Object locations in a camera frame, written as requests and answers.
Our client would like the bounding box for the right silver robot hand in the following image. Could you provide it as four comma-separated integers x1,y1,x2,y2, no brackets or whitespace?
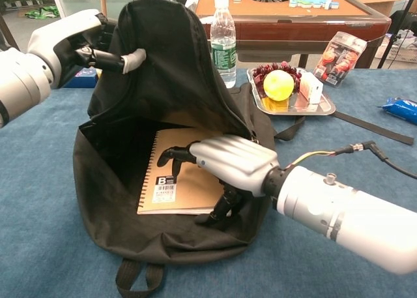
156,134,281,232

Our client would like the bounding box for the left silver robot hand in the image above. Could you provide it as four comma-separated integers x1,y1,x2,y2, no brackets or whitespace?
27,9,146,90

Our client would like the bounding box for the brown spiral notebook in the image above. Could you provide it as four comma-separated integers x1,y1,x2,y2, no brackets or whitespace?
136,128,235,216

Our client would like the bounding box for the black fabric backpack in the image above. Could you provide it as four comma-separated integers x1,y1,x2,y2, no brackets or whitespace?
72,0,414,298

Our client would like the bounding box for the green cloth pile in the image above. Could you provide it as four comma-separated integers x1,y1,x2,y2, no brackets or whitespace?
25,5,61,20

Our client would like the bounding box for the dark slanted table leg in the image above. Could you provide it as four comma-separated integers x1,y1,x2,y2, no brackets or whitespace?
0,14,20,53

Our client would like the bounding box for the blue rectangular box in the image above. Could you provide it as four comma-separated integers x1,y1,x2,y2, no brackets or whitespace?
61,68,98,89

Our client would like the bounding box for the metal tray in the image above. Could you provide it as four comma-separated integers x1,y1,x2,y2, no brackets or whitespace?
246,66,337,117

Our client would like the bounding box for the yellow ball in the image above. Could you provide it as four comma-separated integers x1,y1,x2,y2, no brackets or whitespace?
263,69,295,102

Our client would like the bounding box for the red grape bunch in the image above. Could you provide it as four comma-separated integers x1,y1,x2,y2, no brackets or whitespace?
252,61,303,93

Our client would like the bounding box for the small white pink box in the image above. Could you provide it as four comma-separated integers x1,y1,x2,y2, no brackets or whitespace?
298,72,324,105

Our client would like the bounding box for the blue table cloth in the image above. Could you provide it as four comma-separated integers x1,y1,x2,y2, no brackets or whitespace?
0,66,417,298

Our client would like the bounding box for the clear water bottle green label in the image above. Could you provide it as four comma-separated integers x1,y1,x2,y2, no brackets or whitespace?
210,0,237,89

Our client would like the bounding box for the brown mahjong table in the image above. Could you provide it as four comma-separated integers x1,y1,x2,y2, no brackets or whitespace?
184,0,392,69

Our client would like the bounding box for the clear plastic blister package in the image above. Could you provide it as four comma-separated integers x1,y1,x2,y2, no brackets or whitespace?
312,31,368,89

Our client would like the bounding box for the blue snack packet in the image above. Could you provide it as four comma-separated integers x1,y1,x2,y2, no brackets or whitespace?
377,97,417,127

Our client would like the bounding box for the white plastic basket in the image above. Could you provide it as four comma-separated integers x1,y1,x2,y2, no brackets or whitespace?
374,43,417,64

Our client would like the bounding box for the black tripod stand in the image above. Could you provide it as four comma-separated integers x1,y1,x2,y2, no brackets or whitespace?
377,0,417,69

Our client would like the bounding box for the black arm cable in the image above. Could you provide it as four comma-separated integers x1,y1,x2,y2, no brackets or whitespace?
286,140,417,178

